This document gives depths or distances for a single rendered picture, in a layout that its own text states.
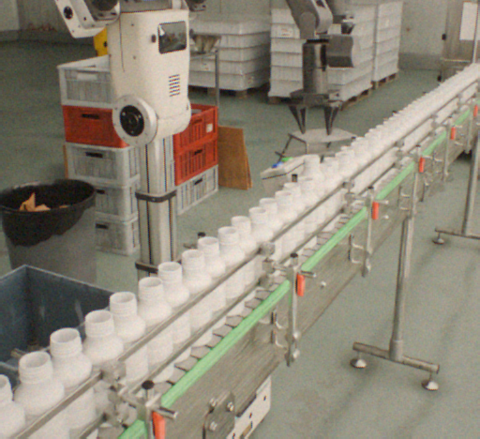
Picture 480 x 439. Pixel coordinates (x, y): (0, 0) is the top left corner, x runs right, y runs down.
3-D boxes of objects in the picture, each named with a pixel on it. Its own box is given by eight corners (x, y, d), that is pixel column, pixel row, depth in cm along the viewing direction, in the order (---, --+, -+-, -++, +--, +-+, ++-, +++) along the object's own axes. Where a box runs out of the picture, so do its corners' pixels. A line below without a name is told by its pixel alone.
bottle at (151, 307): (181, 370, 102) (177, 279, 97) (159, 389, 97) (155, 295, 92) (151, 359, 105) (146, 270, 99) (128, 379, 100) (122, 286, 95)
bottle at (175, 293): (151, 364, 104) (146, 274, 98) (159, 344, 109) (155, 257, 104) (187, 366, 103) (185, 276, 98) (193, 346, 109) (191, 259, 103)
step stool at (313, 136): (318, 166, 550) (320, 119, 536) (357, 187, 497) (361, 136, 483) (270, 173, 532) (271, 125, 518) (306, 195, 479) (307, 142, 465)
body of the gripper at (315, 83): (331, 102, 137) (331, 68, 135) (289, 100, 142) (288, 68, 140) (341, 98, 143) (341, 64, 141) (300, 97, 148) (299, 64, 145)
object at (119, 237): (128, 257, 376) (127, 222, 368) (72, 246, 391) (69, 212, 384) (178, 221, 429) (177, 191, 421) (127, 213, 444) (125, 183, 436)
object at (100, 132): (123, 148, 354) (120, 110, 347) (63, 142, 369) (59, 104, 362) (174, 126, 407) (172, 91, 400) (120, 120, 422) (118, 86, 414)
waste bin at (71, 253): (60, 350, 284) (45, 218, 262) (-8, 325, 305) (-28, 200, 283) (125, 306, 321) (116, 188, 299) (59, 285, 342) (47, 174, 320)
